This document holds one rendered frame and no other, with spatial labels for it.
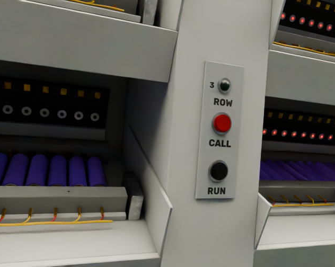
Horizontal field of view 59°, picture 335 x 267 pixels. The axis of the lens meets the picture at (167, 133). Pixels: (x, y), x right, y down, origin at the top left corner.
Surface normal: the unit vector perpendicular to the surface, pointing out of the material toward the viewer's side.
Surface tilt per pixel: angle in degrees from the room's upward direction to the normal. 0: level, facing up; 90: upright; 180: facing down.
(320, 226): 20
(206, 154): 90
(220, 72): 90
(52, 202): 111
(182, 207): 90
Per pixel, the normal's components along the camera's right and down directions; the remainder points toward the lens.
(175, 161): 0.34, 0.02
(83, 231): 0.18, -0.93
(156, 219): -0.94, -0.07
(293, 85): 0.29, 0.37
